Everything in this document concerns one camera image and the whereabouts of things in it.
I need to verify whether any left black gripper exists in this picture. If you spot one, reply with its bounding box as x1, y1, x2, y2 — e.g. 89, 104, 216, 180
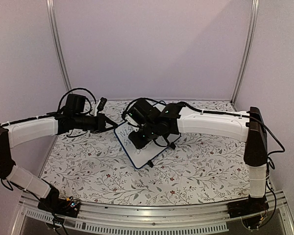
73, 113, 118, 134

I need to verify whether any small blue-framed whiteboard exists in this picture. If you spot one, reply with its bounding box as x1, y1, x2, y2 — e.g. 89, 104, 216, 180
114, 122, 170, 169

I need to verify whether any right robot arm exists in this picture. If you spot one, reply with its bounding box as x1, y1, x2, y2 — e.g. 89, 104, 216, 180
122, 97, 285, 218

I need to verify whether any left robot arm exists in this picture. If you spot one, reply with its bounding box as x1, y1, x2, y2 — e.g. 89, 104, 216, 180
0, 88, 118, 218

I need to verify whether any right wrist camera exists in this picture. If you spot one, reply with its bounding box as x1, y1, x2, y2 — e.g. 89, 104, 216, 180
122, 112, 140, 128

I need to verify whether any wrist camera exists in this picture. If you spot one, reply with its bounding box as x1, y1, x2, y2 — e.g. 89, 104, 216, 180
90, 97, 107, 117
122, 112, 140, 128

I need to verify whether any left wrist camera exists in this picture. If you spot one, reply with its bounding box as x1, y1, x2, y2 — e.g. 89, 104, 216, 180
90, 97, 107, 117

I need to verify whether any front aluminium rail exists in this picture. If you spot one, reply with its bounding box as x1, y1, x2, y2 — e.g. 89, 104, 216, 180
12, 190, 294, 235

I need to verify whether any left aluminium frame post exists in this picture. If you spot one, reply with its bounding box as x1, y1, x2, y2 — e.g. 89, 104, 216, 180
46, 0, 72, 92

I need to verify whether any aluminium frame post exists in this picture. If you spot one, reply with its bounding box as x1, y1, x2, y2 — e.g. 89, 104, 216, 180
46, 0, 72, 92
231, 0, 259, 106

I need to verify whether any right aluminium frame post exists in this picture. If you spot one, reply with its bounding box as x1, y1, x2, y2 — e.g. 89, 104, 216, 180
231, 0, 259, 106

